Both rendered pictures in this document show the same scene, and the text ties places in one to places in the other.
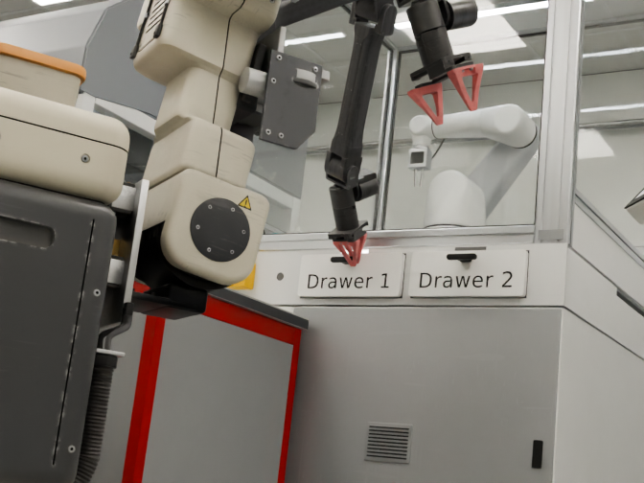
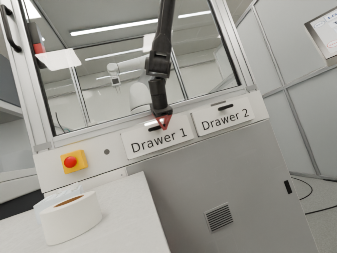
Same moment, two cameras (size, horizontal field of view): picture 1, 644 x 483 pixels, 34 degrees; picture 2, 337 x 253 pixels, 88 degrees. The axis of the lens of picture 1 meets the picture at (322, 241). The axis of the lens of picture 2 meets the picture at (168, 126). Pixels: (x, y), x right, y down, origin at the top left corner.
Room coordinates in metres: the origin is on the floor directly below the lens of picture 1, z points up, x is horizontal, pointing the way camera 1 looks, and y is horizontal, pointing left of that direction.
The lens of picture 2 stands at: (2.01, 0.39, 0.84)
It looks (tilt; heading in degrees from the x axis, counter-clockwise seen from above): 5 degrees up; 316
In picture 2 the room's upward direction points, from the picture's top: 18 degrees counter-clockwise
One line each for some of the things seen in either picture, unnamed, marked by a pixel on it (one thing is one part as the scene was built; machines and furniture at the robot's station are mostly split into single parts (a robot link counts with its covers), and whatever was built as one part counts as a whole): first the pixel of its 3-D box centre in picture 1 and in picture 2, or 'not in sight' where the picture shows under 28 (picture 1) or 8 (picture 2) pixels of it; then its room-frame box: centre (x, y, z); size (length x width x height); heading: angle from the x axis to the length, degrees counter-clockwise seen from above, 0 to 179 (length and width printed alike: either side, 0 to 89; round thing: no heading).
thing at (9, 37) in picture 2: not in sight; (8, 26); (2.78, 0.29, 1.45); 0.05 x 0.03 x 0.19; 148
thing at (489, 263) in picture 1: (467, 273); (223, 116); (2.40, -0.35, 0.87); 0.29 x 0.02 x 0.11; 58
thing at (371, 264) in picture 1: (350, 275); (158, 136); (2.57, -0.08, 0.87); 0.29 x 0.02 x 0.11; 58
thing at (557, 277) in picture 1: (443, 314); (155, 140); (2.96, -0.37, 0.87); 1.02 x 0.95 x 0.14; 58
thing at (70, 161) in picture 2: not in sight; (70, 161); (2.70, 0.23, 0.88); 0.04 x 0.03 x 0.04; 58
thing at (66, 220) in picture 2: not in sight; (72, 215); (2.30, 0.33, 0.78); 0.07 x 0.07 x 0.04
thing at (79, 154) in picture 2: (239, 274); (74, 161); (2.73, 0.21, 0.88); 0.07 x 0.05 x 0.07; 58
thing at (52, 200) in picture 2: not in sight; (63, 201); (2.51, 0.31, 0.78); 0.12 x 0.08 x 0.04; 163
